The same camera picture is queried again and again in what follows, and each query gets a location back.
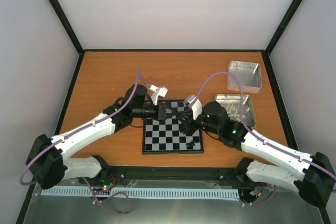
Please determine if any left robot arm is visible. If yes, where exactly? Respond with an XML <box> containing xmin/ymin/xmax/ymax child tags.
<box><xmin>26</xmin><ymin>85</ymin><xmax>177</xmax><ymax>189</ymax></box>

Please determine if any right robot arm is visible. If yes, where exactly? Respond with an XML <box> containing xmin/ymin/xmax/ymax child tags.
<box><xmin>181</xmin><ymin>95</ymin><xmax>335</xmax><ymax>208</ymax></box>

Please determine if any pile of black chess pieces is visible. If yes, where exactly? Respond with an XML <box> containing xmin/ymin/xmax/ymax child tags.
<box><xmin>179</xmin><ymin>124</ymin><xmax>187</xmax><ymax>134</ymax></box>

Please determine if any pile of white chess pieces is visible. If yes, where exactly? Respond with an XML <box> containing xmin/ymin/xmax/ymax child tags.
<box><xmin>225</xmin><ymin>104</ymin><xmax>250</xmax><ymax>122</ymax></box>

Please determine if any silver tin with white pieces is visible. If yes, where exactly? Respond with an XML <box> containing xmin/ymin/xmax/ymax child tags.
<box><xmin>215</xmin><ymin>94</ymin><xmax>256</xmax><ymax>127</ymax></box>

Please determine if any small circuit board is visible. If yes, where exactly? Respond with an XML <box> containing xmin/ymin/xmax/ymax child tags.
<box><xmin>97</xmin><ymin>175</ymin><xmax>116</xmax><ymax>194</ymax></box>

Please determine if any black and silver chessboard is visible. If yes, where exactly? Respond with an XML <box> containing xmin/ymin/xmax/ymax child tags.
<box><xmin>142</xmin><ymin>99</ymin><xmax>204</xmax><ymax>155</ymax></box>

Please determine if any empty silver tin lid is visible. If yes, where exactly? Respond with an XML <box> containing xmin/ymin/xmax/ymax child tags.
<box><xmin>227</xmin><ymin>60</ymin><xmax>263</xmax><ymax>93</ymax></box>

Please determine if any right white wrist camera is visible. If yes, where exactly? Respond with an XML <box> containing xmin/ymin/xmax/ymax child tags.
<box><xmin>184</xmin><ymin>95</ymin><xmax>203</xmax><ymax>120</ymax></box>

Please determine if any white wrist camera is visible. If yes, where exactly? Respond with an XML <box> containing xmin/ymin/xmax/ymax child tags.
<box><xmin>184</xmin><ymin>95</ymin><xmax>203</xmax><ymax>120</ymax></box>
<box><xmin>149</xmin><ymin>85</ymin><xmax>168</xmax><ymax>105</ymax></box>

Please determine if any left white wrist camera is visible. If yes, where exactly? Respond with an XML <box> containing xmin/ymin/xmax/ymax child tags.
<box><xmin>149</xmin><ymin>85</ymin><xmax>168</xmax><ymax>105</ymax></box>

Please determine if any black frame rail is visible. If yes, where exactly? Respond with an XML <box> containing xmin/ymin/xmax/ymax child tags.
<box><xmin>88</xmin><ymin>166</ymin><xmax>259</xmax><ymax>187</ymax></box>

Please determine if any light blue cable duct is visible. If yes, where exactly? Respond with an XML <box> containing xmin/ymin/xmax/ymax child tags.
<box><xmin>41</xmin><ymin>186</ymin><xmax>239</xmax><ymax>201</ymax></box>

